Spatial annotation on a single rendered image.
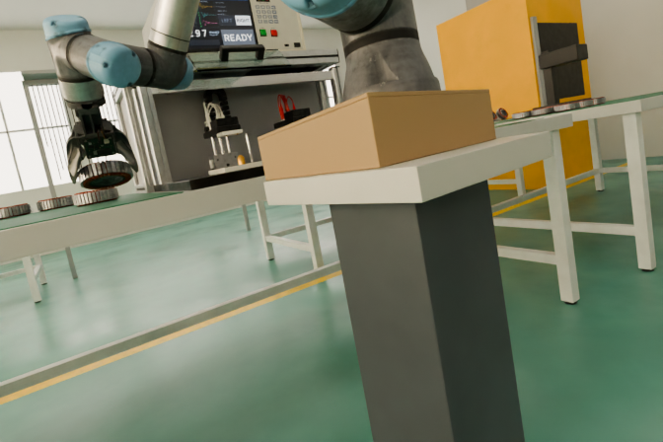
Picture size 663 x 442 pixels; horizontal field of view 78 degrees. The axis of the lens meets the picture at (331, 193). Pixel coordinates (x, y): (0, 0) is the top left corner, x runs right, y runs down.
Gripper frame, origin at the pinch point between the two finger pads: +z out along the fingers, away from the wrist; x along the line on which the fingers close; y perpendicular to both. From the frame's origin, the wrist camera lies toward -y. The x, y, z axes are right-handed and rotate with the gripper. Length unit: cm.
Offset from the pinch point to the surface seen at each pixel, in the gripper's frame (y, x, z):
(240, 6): -37, 47, -29
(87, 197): -12.2, -5.9, 12.9
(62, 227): 27.2, -8.1, -7.2
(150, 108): -16.9, 14.1, -8.0
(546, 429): 82, 80, 46
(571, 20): -170, 449, 17
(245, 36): -32, 47, -21
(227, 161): -11.0, 32.2, 9.2
